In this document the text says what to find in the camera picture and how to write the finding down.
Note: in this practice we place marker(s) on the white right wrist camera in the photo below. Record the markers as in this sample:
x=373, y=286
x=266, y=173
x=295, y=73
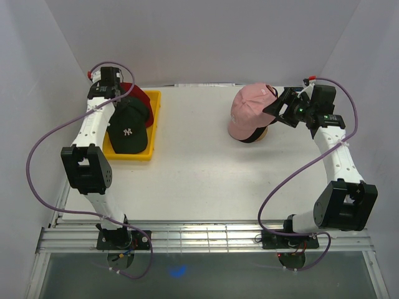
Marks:
x=308, y=85

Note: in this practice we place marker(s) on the black baseball cap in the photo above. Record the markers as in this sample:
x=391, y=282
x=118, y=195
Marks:
x=253, y=125

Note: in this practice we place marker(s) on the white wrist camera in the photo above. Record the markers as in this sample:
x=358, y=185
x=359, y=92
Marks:
x=94, y=76
x=308, y=85

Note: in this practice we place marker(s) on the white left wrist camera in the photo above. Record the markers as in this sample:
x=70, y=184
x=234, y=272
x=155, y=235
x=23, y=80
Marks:
x=94, y=76

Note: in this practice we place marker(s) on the wooden hat stand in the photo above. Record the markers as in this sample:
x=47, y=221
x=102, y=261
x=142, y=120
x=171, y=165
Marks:
x=260, y=133

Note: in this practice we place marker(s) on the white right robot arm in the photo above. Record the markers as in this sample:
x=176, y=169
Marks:
x=347, y=200

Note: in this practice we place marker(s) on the aluminium mounting rail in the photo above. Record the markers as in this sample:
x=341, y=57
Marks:
x=180, y=238

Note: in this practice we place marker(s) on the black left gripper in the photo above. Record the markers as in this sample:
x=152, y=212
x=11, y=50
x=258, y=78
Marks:
x=118, y=88

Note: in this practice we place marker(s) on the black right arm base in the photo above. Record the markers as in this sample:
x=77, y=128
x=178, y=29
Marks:
x=273, y=241

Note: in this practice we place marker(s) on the red baseball cap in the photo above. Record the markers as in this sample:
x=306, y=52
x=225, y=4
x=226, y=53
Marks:
x=138, y=93

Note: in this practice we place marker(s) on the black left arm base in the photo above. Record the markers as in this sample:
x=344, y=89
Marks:
x=139, y=242

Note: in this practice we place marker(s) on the yellow plastic tray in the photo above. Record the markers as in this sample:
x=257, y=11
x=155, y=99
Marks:
x=155, y=98

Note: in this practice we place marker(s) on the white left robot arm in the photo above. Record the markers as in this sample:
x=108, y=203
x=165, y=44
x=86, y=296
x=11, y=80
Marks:
x=86, y=166

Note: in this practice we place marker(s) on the dark label sticker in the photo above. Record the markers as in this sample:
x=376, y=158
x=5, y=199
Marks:
x=297, y=89

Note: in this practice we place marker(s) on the dark green baseball cap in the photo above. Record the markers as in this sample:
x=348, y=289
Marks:
x=127, y=130

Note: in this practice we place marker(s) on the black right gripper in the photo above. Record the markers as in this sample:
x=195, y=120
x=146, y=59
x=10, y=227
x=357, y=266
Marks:
x=287, y=97

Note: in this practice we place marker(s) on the pink baseball cap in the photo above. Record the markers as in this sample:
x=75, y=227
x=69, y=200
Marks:
x=253, y=96

